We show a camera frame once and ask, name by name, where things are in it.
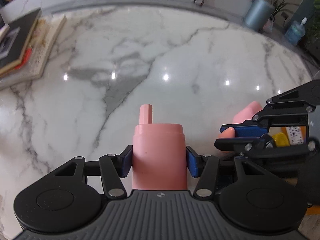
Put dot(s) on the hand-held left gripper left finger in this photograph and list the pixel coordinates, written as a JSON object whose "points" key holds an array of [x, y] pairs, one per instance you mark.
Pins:
{"points": [[126, 162]]}

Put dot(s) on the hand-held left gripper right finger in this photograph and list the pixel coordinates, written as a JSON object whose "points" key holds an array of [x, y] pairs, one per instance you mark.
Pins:
{"points": [[192, 161]]}

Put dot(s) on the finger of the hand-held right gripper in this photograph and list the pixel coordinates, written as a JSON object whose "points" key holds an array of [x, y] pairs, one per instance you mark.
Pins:
{"points": [[235, 145], [247, 130]]}

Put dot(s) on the pink pump bottle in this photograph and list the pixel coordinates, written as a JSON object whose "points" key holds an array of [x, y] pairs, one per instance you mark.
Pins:
{"points": [[246, 111]]}

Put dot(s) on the pink cylindrical bottle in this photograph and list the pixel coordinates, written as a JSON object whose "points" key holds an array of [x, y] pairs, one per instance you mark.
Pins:
{"points": [[158, 155]]}

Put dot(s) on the yellow packet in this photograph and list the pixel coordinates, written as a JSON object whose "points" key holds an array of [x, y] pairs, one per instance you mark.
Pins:
{"points": [[281, 140]]}

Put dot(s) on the blue water jug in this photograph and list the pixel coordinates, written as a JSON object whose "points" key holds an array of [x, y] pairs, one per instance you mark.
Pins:
{"points": [[295, 32]]}

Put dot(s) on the grey pedal trash can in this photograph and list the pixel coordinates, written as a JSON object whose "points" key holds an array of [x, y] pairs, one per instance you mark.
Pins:
{"points": [[258, 13]]}

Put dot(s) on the tall leafy floor plant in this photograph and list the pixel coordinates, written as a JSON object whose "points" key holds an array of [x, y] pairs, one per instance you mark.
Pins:
{"points": [[281, 5]]}

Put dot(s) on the beige large book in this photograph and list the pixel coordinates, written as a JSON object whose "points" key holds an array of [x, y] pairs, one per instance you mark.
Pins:
{"points": [[47, 45]]}

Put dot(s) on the red-edged book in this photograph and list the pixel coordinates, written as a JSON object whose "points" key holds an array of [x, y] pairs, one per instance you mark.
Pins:
{"points": [[25, 58]]}

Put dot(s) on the black notebook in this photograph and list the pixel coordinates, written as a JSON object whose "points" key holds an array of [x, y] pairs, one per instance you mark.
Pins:
{"points": [[17, 40]]}

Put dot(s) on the pink notebook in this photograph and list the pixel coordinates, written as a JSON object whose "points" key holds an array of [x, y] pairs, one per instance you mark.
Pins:
{"points": [[3, 33]]}

